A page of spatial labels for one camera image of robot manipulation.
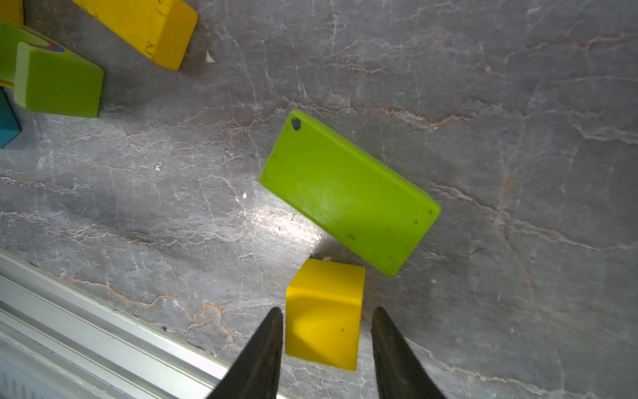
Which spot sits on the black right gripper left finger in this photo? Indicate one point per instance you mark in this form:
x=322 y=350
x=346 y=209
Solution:
x=255 y=373

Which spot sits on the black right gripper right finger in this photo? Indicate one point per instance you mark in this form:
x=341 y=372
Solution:
x=398 y=372

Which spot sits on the yellow cube block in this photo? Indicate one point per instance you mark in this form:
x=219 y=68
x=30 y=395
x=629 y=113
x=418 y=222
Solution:
x=324 y=313

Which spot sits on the green flat block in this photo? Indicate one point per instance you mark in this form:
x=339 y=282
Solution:
x=362 y=203

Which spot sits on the long teal block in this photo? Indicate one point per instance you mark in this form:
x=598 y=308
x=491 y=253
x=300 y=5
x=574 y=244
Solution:
x=9 y=125

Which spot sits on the long yellow block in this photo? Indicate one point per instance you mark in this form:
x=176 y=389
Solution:
x=158 y=29

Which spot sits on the green arch block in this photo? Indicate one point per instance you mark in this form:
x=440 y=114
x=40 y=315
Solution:
x=47 y=77

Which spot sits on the yellow upright block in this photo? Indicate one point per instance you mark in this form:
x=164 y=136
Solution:
x=12 y=11

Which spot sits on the aluminium rail frame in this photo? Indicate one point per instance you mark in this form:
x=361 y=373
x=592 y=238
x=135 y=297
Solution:
x=60 y=342

